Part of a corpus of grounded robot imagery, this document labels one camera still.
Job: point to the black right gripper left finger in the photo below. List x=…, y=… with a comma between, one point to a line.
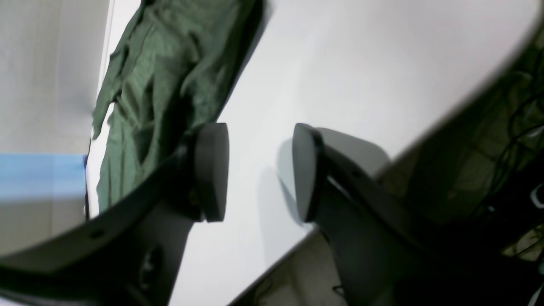
x=129, y=255

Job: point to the dark green long-sleeve shirt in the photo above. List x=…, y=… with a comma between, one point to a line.
x=172, y=70

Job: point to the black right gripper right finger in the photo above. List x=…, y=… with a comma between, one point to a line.
x=387, y=256

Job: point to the grey plastic bin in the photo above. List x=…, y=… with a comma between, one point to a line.
x=52, y=56

